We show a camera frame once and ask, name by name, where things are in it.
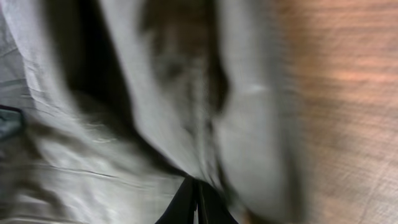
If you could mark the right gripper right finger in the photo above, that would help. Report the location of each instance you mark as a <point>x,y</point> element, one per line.
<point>211,209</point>

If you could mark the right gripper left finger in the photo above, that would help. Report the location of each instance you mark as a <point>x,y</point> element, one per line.
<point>183,205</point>

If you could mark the grey shorts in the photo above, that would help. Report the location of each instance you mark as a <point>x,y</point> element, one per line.
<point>123,100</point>

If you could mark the light blue garment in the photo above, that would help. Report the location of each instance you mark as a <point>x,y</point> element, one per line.
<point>12,122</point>

